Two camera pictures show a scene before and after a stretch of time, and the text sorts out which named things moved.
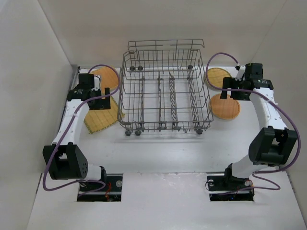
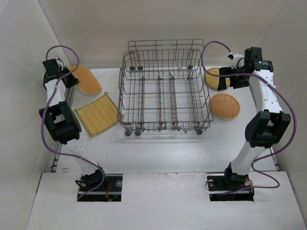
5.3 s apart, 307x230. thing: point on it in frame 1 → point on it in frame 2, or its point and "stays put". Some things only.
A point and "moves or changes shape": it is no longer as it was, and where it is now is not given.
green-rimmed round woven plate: [216, 75] stays put
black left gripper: [101, 103] → [70, 78]
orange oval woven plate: [109, 78] moves or changes shape
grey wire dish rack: [164, 87] stays put
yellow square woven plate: [96, 119] stays put
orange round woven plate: [228, 109] stays put
